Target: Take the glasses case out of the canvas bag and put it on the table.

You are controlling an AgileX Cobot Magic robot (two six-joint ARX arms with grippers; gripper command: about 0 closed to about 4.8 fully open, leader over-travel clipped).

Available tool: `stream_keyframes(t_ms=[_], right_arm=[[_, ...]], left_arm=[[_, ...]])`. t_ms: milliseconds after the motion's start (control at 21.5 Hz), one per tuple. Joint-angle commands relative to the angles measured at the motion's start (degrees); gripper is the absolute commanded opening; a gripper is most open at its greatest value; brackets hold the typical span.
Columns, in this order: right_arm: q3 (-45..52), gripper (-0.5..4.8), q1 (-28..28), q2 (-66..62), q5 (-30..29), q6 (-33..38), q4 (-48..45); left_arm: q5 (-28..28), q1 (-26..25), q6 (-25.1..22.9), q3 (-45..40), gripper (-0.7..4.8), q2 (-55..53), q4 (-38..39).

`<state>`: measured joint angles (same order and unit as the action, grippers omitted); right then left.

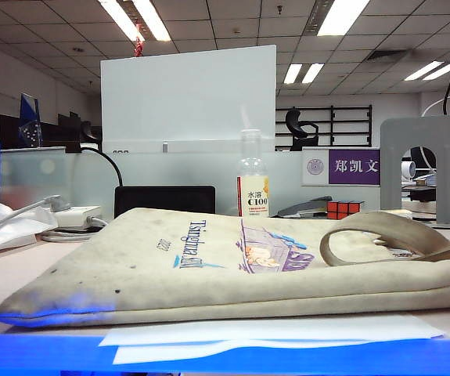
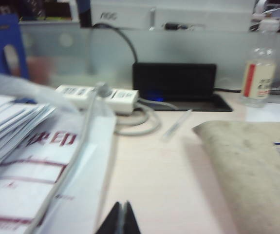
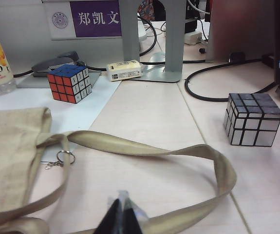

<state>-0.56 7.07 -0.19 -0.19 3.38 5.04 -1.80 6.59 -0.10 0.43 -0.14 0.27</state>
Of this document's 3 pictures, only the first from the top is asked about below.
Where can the white cloth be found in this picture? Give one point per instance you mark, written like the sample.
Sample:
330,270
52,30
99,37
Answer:
170,274

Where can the clear C100 drink bottle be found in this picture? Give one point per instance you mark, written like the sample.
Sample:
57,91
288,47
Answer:
253,196

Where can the white monitor riser stand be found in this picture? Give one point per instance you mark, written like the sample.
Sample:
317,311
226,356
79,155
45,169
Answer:
189,168

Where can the grey stapler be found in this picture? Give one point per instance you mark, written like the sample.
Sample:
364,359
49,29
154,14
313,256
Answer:
307,205

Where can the white AOC computer monitor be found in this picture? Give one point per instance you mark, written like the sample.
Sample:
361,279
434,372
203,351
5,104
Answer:
189,98

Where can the black office chair with armrests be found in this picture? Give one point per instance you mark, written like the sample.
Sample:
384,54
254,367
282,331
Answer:
297,121

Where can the Rubik's cube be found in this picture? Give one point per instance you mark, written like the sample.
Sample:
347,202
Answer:
342,209

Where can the purple white name plate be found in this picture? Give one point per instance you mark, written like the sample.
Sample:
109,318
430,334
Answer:
353,166

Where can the fluorescent ceiling light panel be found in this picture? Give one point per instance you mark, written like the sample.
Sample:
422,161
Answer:
423,71
123,19
292,73
312,73
342,17
152,19
440,71

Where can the white paper sheet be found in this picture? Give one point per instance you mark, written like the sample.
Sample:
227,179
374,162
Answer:
248,329

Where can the white power adapter brick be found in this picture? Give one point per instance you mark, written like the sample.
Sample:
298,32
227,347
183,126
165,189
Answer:
80,213

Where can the black chair headrest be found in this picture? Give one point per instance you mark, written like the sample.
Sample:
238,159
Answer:
87,131

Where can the red hanging ornament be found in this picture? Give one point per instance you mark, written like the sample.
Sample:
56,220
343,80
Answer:
140,47

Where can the grey metal bookend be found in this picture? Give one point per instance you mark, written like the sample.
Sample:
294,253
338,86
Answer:
391,176

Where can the row of dark monitors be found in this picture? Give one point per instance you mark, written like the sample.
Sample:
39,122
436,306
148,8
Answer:
52,135

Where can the white round device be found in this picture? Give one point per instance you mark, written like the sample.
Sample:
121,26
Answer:
408,170

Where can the blue crystal trophy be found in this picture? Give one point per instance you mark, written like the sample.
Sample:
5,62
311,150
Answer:
31,117

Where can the blue plastic sheet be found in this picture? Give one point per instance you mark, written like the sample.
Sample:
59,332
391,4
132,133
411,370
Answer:
33,352

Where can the black wall shelf rack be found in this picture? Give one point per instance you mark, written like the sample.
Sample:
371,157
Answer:
370,125

